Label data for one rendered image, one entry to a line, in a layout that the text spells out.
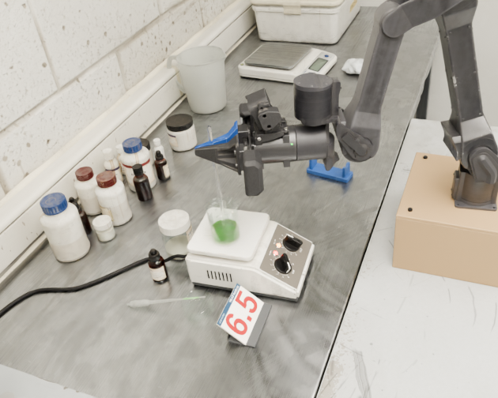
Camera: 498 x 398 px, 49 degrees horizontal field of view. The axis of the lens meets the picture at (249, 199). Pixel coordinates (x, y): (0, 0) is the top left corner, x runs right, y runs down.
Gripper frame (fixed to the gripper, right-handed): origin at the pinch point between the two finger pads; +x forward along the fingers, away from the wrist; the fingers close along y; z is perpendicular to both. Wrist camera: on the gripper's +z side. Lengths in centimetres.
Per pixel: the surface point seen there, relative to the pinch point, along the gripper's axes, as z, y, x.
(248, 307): -24.2, 11.3, -2.8
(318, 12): -14, -99, -31
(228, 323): -23.1, 15.2, 0.5
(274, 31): -21, -107, -17
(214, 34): -16, -94, 2
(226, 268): -20.1, 6.0, 0.5
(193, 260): -19.8, 3.7, 6.1
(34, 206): -19.5, -15.7, 38.7
